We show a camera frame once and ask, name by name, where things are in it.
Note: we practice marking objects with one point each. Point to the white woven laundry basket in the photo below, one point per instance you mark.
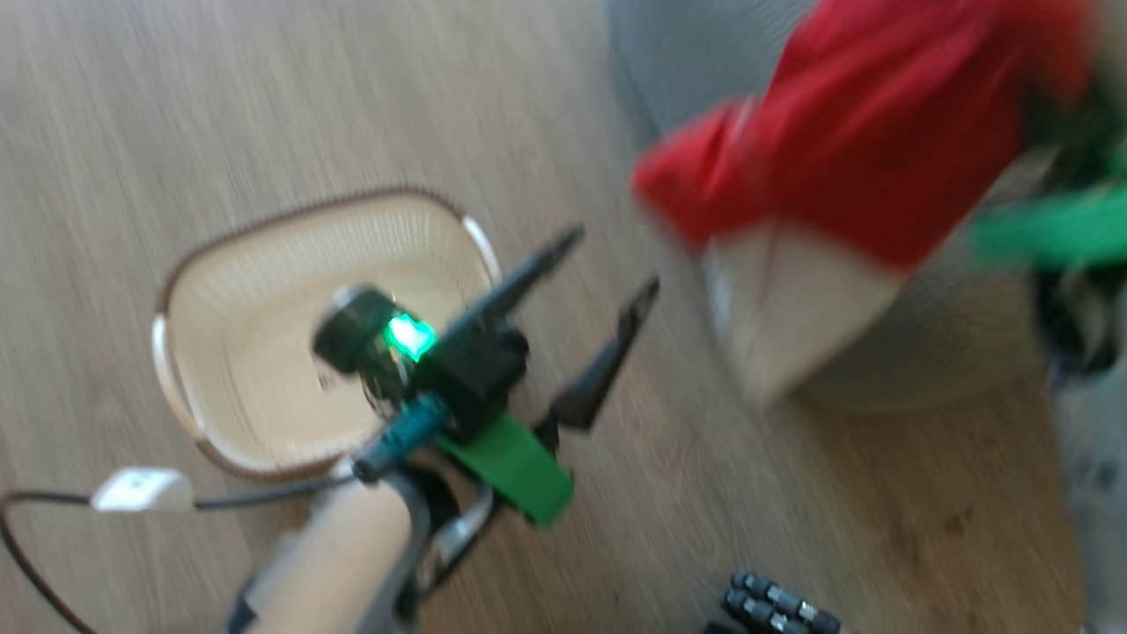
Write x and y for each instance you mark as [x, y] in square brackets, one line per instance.
[255, 352]

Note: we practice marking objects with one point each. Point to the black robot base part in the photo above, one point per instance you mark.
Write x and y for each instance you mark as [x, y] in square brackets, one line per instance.
[775, 606]

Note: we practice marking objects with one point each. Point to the grey fabric sofa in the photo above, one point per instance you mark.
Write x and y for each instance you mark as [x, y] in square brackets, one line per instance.
[951, 343]

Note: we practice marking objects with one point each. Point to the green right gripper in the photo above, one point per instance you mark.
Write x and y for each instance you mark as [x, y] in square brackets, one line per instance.
[1057, 224]

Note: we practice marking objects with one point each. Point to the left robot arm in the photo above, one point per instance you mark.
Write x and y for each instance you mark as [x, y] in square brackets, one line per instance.
[343, 563]

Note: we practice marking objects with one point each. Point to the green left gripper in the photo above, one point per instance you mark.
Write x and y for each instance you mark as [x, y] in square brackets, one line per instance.
[475, 370]

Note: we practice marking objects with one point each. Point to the red basketball jersey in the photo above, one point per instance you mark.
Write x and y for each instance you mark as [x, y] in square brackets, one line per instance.
[880, 132]

